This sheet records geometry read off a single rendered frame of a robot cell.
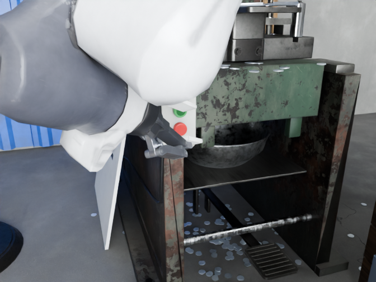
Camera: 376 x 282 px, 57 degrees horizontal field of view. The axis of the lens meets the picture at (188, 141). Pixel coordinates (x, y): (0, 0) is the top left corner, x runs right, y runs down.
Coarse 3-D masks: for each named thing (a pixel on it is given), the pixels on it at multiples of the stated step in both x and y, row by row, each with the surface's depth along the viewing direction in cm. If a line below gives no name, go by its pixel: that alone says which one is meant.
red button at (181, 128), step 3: (177, 123) 71; (180, 123) 71; (183, 123) 71; (174, 126) 71; (177, 126) 70; (180, 126) 71; (183, 126) 71; (186, 126) 71; (174, 129) 71; (177, 129) 71; (180, 129) 71; (183, 129) 71; (186, 129) 71; (177, 132) 71; (180, 132) 71; (183, 132) 71
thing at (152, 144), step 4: (144, 136) 48; (148, 140) 48; (152, 140) 48; (148, 144) 48; (152, 144) 48; (156, 144) 49; (160, 144) 49; (148, 148) 48; (152, 148) 48; (152, 152) 48; (152, 156) 48; (156, 156) 48
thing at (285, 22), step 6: (270, 0) 105; (270, 6) 106; (270, 18) 106; (276, 18) 106; (282, 18) 107; (288, 18) 107; (270, 24) 106; (276, 24) 107; (282, 24) 107; (288, 24) 108; (270, 30) 108; (276, 30) 110; (282, 30) 108; (288, 30) 108
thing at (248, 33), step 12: (240, 12) 77; (252, 12) 75; (264, 12) 75; (276, 12) 76; (288, 12) 77; (300, 12) 78; (240, 24) 86; (252, 24) 87; (264, 24) 88; (240, 36) 87; (252, 36) 89; (264, 36) 90; (228, 48) 89; (240, 48) 88; (252, 48) 90; (228, 60) 90; (240, 60) 90
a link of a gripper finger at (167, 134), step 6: (162, 120) 49; (162, 126) 50; (168, 126) 51; (162, 132) 52; (168, 132) 52; (174, 132) 54; (162, 138) 54; (168, 138) 54; (174, 138) 54; (180, 138) 55; (168, 144) 56; (174, 144) 56; (180, 144) 56; (186, 144) 57
